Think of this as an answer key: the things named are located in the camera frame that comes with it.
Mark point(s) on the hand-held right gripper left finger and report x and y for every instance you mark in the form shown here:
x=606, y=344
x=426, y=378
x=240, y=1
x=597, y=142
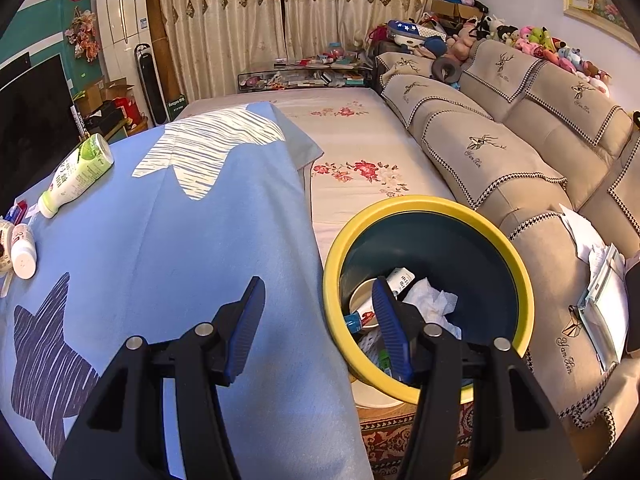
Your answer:
x=245, y=330

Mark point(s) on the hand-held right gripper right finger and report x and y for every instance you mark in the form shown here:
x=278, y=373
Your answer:
x=392, y=330

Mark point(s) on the white foam net sleeve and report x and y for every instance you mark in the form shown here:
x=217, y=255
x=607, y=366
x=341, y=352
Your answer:
x=371, y=350

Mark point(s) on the blue plastic wrapper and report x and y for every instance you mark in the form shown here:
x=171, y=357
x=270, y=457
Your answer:
x=356, y=321

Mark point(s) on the white tissue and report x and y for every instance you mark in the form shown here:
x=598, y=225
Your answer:
x=432, y=302

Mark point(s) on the yellow-rimmed dark green bin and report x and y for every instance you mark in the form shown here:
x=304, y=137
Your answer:
x=480, y=270

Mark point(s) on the white paper cup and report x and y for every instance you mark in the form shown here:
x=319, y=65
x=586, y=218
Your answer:
x=361, y=297

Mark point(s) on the blue star-print cloth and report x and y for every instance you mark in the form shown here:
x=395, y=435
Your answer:
x=175, y=260

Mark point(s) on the red patterned rug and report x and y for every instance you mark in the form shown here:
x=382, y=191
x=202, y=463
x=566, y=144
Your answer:
x=385, y=440

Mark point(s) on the floral bed sheet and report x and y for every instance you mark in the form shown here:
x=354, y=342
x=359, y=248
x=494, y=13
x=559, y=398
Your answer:
x=360, y=130

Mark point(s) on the beige deer-print sofa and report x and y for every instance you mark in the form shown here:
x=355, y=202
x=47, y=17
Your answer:
x=525, y=160

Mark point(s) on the white papers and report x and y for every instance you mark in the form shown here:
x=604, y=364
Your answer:
x=605, y=285

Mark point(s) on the green white milk bottle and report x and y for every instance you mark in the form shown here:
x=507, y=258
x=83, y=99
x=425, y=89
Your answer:
x=75, y=172

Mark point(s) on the small white red-label bottle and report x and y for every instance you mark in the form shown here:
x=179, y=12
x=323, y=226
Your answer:
x=24, y=252

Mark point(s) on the dark green printed bag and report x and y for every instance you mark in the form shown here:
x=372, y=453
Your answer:
x=177, y=105

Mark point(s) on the red box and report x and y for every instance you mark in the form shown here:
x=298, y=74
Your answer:
x=126, y=110

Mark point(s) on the white printed paper bowl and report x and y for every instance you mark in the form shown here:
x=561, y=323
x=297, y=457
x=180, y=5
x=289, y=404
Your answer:
x=5, y=247

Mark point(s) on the cluttered glass table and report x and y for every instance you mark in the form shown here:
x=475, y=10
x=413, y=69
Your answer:
x=300, y=77

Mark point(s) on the black tower fan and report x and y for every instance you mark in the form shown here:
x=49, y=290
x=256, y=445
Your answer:
x=149, y=85

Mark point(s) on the grey neck pillow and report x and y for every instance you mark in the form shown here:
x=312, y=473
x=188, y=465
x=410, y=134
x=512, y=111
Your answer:
x=446, y=69

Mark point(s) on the open cardboard box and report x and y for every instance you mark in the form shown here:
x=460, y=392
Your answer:
x=102, y=95

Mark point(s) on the black flat television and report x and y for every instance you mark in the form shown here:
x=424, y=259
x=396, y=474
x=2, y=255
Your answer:
x=30, y=125

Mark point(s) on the blue star-print bag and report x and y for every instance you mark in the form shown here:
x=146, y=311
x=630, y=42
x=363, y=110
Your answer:
x=415, y=32

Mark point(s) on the brown rolled mat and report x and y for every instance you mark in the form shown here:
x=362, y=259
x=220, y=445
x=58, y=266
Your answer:
x=162, y=40

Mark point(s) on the beige patterned curtains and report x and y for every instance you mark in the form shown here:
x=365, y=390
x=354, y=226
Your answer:
x=225, y=20

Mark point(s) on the row of plush toys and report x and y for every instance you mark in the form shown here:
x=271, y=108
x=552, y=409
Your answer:
x=540, y=42

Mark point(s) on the white refrigerator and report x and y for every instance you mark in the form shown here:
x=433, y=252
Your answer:
x=120, y=30

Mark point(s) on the hanging artificial flower decoration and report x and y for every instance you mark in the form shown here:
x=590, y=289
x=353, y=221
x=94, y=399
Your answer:
x=82, y=35

